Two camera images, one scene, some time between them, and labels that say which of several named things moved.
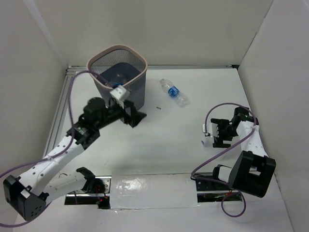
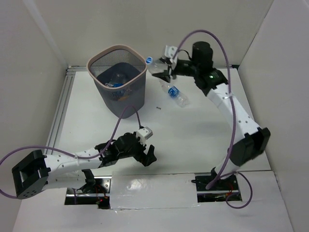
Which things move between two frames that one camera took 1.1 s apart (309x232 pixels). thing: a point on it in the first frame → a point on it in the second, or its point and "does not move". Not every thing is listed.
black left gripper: (129, 112) → (141, 152)
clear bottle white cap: (204, 142) → (154, 66)
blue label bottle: (178, 96) does not move
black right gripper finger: (220, 122) → (166, 60)
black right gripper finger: (218, 143) → (163, 75)
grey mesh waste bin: (113, 65) does not move
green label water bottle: (119, 79) does not move
